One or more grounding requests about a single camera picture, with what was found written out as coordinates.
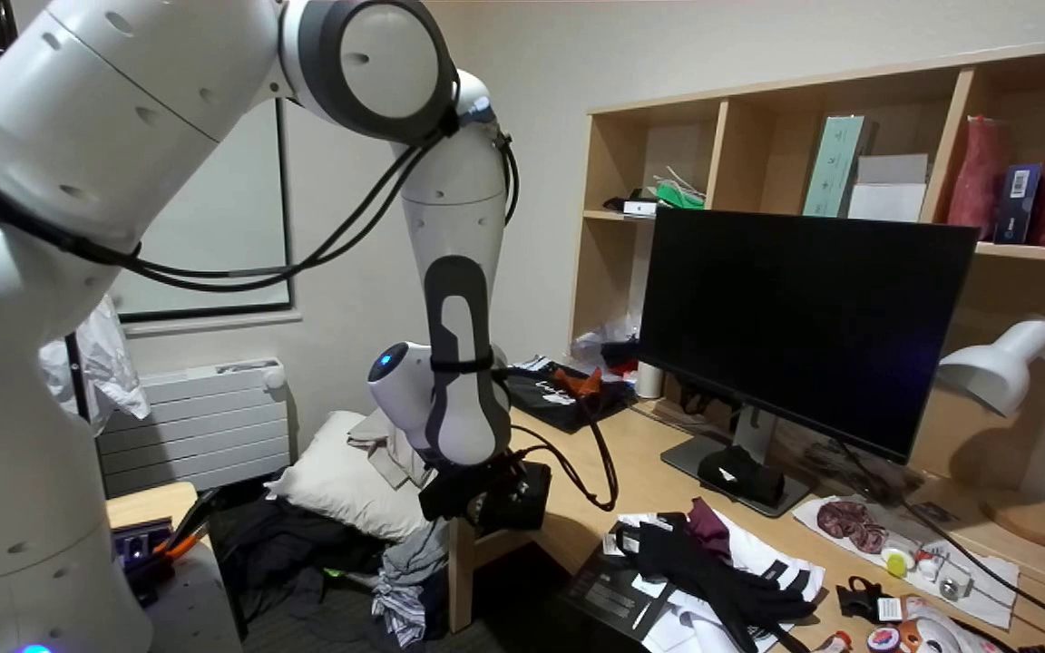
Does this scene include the clear plastic bag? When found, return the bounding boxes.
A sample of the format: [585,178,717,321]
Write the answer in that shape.
[567,316,647,383]

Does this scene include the dark blue box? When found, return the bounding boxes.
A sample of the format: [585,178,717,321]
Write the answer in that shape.
[987,159,1045,248]

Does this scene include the black monitor cable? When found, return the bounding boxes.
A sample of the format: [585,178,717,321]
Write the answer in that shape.
[889,488,1045,653]

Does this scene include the white pillow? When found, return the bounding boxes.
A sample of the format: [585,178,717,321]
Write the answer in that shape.
[260,407,444,543]

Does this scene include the green plastic item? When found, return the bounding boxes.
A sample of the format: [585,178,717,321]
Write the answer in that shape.
[650,169,712,216]

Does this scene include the orange crumpled wrapper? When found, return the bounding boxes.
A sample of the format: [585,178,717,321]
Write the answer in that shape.
[555,366,608,402]

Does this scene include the black window frame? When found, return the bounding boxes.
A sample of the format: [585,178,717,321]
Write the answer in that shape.
[110,96,302,328]

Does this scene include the dark box with purple lights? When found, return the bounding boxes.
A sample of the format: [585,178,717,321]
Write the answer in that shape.
[110,518,179,604]

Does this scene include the black printed plastic bag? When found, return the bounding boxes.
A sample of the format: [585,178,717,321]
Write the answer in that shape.
[496,361,642,441]

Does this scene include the white radiator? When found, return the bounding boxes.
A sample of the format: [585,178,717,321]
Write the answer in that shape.
[95,354,298,502]

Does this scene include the small black device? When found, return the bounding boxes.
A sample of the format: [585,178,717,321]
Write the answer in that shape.
[471,459,558,539]

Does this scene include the dark clothes heap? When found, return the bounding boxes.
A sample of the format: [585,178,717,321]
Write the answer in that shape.
[202,481,392,612]

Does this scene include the teal book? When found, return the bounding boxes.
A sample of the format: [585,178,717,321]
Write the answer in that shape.
[798,112,872,222]

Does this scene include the white cylindrical holder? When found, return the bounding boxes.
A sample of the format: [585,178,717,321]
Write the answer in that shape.
[631,361,666,407]

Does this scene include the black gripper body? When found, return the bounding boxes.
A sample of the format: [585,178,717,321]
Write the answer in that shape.
[416,459,494,526]

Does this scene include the grey clothes heap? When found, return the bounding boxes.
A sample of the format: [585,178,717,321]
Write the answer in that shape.
[367,518,457,653]

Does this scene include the wooden stool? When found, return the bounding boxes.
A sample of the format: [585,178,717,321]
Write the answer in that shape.
[103,481,202,539]

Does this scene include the black computer monitor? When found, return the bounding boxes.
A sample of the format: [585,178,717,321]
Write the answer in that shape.
[635,207,983,523]

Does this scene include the maroon cloth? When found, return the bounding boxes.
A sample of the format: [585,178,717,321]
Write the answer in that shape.
[682,493,738,563]

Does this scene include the wooden shelf unit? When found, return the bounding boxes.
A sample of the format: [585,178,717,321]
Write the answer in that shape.
[567,45,1045,511]

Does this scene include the printed paper sheet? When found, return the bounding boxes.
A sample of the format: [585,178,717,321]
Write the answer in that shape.
[788,489,1024,637]

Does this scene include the light wooden desk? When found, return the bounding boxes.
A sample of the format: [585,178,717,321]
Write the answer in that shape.
[394,383,1045,653]

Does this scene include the black booklet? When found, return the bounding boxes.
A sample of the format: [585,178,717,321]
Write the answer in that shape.
[558,547,678,645]

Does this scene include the white desk lamp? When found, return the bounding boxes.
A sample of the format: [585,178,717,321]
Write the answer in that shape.
[932,316,1045,556]

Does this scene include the yellow-green ball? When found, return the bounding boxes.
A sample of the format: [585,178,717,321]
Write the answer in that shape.
[878,543,918,583]

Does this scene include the small black clip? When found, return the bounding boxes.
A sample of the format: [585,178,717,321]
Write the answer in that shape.
[835,575,904,628]

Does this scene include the white hanging cloth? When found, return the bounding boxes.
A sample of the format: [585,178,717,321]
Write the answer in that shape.
[36,294,151,427]

